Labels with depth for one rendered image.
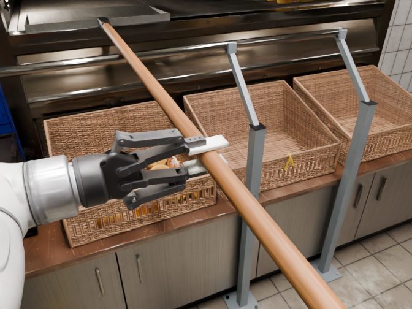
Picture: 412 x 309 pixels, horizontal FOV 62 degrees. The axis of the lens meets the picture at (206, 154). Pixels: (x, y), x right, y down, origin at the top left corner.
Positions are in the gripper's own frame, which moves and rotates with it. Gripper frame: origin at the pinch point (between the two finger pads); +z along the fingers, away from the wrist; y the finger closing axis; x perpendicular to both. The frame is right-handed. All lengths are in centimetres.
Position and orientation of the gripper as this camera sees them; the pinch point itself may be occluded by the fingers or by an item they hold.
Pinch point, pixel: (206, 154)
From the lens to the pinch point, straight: 56.3
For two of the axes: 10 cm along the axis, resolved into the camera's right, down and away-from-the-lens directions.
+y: 0.0, 8.4, 5.4
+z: 9.2, -2.1, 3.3
